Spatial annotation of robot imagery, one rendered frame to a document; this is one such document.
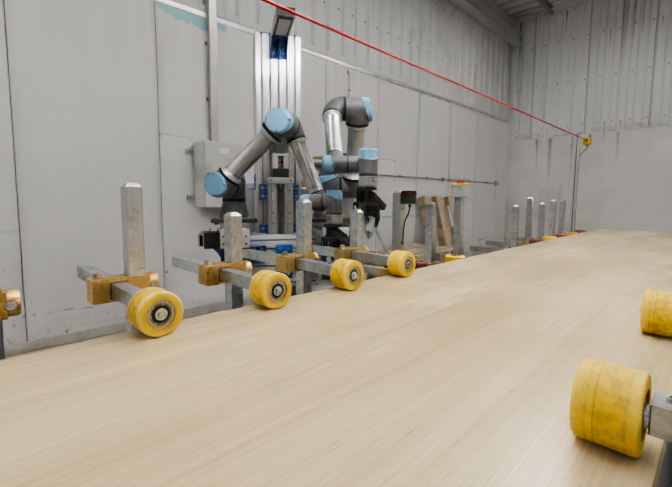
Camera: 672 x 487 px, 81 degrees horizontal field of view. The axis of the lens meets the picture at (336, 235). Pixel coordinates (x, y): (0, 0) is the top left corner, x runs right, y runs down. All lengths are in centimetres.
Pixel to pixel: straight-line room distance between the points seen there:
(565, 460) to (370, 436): 18
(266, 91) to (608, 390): 210
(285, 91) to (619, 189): 758
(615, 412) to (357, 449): 24
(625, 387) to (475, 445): 15
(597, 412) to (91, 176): 354
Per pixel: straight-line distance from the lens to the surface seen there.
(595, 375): 48
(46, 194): 361
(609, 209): 908
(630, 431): 47
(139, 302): 75
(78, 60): 380
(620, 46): 954
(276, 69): 234
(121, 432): 51
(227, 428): 48
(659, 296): 91
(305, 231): 121
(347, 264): 102
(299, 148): 193
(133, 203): 96
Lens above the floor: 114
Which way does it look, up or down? 5 degrees down
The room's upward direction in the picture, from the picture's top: straight up
